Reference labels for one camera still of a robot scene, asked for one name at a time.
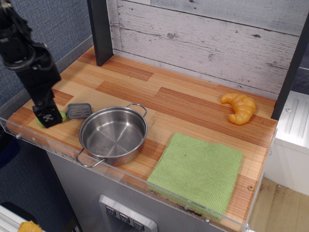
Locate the grey toy fridge cabinet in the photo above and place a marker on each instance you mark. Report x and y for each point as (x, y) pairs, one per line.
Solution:
(83, 187)

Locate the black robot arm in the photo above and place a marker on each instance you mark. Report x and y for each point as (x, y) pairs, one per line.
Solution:
(15, 36)

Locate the silver dispenser button panel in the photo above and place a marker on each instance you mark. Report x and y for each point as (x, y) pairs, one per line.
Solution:
(111, 208)

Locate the orange plastic croissant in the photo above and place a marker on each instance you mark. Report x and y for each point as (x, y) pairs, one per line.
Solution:
(243, 106)

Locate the white side cabinet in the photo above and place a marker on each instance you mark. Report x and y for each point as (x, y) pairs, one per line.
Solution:
(288, 160)

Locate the green handled grey spatula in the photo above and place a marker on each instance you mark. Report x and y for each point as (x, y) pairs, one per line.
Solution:
(76, 111)

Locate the dark right vertical post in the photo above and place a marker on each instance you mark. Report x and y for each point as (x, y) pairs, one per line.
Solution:
(292, 71)

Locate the stainless steel pot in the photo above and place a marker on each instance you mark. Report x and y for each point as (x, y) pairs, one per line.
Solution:
(114, 135)

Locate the yellow object bottom left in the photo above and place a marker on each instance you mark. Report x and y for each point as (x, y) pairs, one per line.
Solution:
(29, 226)

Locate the clear acrylic guard rail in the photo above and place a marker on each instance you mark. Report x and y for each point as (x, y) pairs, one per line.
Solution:
(175, 103)

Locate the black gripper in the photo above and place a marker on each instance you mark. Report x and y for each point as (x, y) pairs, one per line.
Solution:
(38, 73)

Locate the green knitted cloth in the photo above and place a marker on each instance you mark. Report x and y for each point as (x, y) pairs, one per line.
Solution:
(197, 174)

